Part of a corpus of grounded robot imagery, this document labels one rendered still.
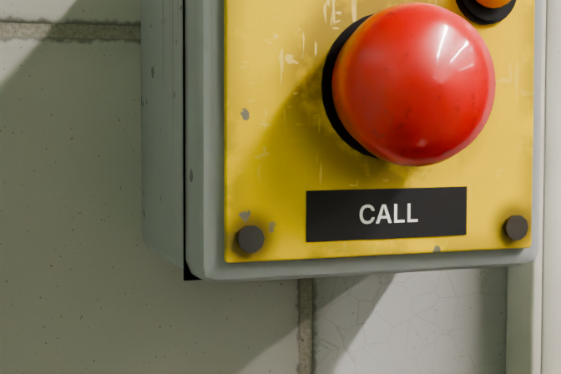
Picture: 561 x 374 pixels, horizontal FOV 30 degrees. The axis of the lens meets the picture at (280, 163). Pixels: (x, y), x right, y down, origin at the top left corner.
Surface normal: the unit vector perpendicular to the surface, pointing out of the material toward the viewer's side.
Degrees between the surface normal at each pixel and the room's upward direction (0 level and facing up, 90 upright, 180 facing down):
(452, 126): 96
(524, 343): 90
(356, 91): 94
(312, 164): 90
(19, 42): 81
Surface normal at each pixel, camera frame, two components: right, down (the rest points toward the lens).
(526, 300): -0.94, 0.02
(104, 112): 0.34, 0.05
